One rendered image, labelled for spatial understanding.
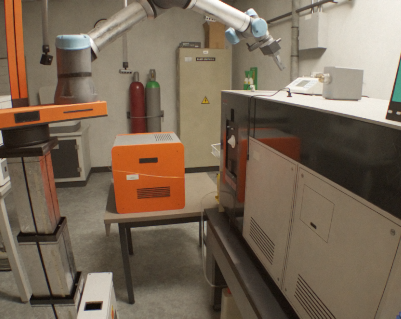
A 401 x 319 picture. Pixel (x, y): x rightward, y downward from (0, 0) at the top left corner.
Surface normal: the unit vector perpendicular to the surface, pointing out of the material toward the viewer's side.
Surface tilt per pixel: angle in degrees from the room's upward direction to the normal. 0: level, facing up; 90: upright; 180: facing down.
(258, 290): 0
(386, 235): 90
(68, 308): 90
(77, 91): 73
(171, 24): 90
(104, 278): 0
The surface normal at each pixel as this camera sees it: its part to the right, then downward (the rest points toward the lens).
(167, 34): 0.22, 0.27
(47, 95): 0.22, 0.51
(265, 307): 0.00, -0.96
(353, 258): -0.98, 0.06
